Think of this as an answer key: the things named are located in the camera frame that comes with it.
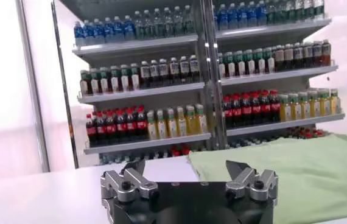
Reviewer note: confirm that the black slanted frame strip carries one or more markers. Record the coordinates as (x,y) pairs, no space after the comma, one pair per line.
(65,91)

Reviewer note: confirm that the red cap cola bottle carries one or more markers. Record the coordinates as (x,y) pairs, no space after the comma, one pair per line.
(90,131)
(264,107)
(236,111)
(274,106)
(100,130)
(141,124)
(121,127)
(176,152)
(246,110)
(131,126)
(227,112)
(185,150)
(110,128)
(255,109)

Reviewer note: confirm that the blue label water bottle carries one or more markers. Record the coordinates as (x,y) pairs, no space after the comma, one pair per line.
(215,18)
(109,29)
(128,27)
(88,32)
(232,16)
(261,12)
(98,31)
(118,28)
(242,15)
(222,17)
(251,14)
(78,33)

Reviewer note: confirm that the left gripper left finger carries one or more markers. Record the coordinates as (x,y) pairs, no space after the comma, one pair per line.
(131,182)

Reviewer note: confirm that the green cap tea bottle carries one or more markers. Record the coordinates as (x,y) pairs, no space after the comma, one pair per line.
(84,86)
(114,82)
(229,67)
(221,68)
(124,81)
(134,80)
(94,85)
(258,64)
(268,62)
(239,66)
(249,65)
(104,84)

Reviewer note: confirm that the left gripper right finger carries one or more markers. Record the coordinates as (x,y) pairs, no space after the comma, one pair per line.
(252,184)

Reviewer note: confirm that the light green t-shirt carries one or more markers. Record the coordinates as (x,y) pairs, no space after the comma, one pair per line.
(313,176)

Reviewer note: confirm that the yellow drink bottle green cap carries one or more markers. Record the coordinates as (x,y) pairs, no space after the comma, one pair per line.
(161,126)
(181,124)
(201,121)
(171,125)
(304,108)
(334,104)
(294,109)
(152,128)
(285,111)
(314,107)
(190,123)
(324,105)

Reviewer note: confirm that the dark tea bottle white label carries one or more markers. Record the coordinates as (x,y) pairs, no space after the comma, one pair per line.
(145,74)
(174,70)
(317,53)
(184,69)
(194,68)
(163,72)
(326,51)
(154,73)
(307,54)
(297,55)

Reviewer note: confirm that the clear green water bottle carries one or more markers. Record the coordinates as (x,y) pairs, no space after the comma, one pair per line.
(271,12)
(299,9)
(178,21)
(280,11)
(290,10)
(138,25)
(188,20)
(148,25)
(318,8)
(168,22)
(308,9)
(158,23)

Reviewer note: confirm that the grey beverage display shelf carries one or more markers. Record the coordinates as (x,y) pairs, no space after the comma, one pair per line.
(149,143)
(283,125)

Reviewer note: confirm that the grey slanted wall strip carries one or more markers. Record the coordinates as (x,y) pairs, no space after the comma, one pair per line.
(33,91)

